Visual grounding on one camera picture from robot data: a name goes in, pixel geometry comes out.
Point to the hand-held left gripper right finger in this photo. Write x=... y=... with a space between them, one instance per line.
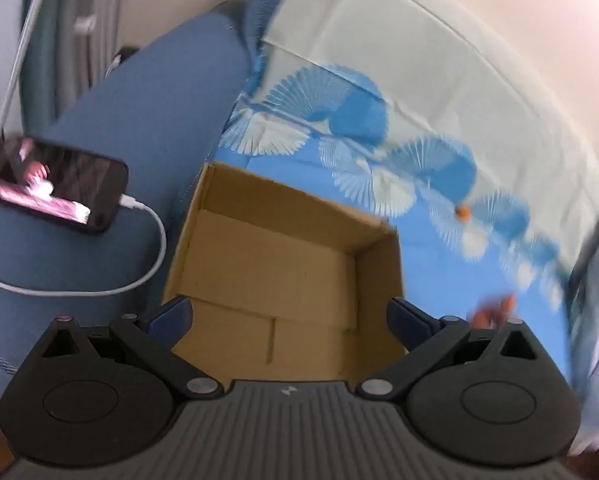
x=404 y=317

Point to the blue fan print sheet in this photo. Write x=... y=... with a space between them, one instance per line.
x=429 y=85

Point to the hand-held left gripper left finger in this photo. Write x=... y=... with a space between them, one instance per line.
x=172 y=317

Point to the small orange mandarin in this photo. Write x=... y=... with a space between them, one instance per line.
x=463 y=213

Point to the blue covered sofa armrest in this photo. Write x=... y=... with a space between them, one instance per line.
x=144 y=125

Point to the brown cardboard box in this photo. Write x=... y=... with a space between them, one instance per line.
x=279 y=280

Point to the white plastic clip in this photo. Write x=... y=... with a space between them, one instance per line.
x=84 y=24

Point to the black smartphone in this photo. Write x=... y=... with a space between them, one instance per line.
x=54 y=185

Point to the teal curtain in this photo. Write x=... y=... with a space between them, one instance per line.
x=44 y=35

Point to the blue denim sofa back cover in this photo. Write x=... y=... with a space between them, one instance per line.
x=259 y=5

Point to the grey curtain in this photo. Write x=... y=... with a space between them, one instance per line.
x=101 y=0

